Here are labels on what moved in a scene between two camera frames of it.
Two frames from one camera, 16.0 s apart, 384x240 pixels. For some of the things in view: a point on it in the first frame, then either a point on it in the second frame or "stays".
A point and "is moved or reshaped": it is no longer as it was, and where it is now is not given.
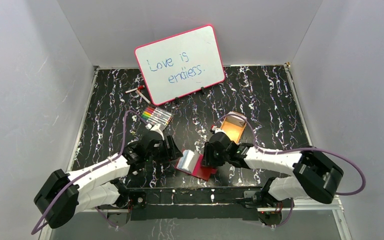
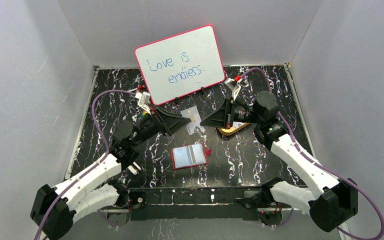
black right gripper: [208, 159] -> [223, 116]
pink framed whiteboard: [178, 66] stays
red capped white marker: [140, 87] stays
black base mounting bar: [204, 203] stays
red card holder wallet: [191, 163] is moved or reshaped
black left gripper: [172, 148] -> [162, 120]
